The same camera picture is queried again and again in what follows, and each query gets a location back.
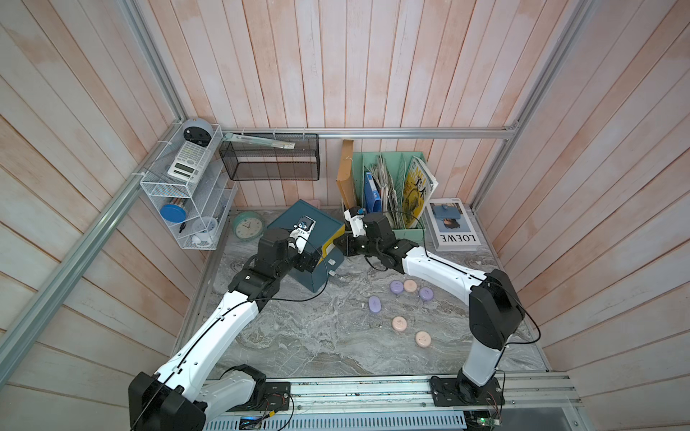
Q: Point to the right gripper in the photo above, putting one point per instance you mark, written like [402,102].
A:
[348,245]

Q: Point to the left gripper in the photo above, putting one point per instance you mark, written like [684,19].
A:
[305,257]

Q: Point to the yellow drawer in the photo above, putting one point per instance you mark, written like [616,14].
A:
[328,238]

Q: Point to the teal drawer cabinet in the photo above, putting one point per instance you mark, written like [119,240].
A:
[314,233]

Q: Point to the purple earphone case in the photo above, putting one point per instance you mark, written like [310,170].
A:
[426,294]
[396,287]
[374,304]

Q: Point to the purple earphone case top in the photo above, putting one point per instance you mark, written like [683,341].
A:
[396,287]

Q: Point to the pink earphone case top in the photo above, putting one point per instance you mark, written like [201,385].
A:
[410,286]

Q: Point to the pink earphone case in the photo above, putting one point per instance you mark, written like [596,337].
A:
[399,324]
[422,339]
[410,286]

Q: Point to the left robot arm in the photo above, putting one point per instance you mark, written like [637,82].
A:
[178,396]

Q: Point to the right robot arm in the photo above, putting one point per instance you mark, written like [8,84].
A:
[495,313]

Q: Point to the blue binder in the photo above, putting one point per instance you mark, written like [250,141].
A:
[373,201]

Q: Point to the newspapers in organizer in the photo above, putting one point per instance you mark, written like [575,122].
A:
[389,172]

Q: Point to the brown envelope folder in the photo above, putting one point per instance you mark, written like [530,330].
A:
[344,180]

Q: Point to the green alarm clock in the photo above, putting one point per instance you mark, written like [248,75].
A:
[248,225]

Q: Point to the green file organizer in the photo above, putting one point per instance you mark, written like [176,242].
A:
[363,162]

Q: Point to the yellow magazine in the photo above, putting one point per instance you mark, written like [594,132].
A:
[419,186]

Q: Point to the pink earphone case middle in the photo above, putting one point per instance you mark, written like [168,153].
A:
[399,324]

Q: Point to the LOEWE book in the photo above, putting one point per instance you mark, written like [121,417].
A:
[452,229]

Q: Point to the white cup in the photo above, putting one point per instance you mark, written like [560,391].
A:
[204,230]

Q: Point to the pink earphone case bottom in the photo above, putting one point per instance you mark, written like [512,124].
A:
[422,339]

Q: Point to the black mesh basket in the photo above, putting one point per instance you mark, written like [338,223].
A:
[256,163]

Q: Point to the blue lid jar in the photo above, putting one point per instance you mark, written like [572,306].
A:
[174,210]

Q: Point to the ruler on basket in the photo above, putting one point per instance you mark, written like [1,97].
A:
[255,140]

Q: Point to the white calculator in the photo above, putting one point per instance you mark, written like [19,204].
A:
[190,163]

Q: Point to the round grey speaker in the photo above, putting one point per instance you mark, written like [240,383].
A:
[198,132]

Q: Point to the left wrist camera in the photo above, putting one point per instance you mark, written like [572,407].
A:
[299,236]

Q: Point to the white wire shelf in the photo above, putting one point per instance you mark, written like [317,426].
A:
[212,196]

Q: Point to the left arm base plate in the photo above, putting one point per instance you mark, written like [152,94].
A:
[270,396]

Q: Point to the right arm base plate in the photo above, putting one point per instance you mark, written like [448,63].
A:
[460,392]

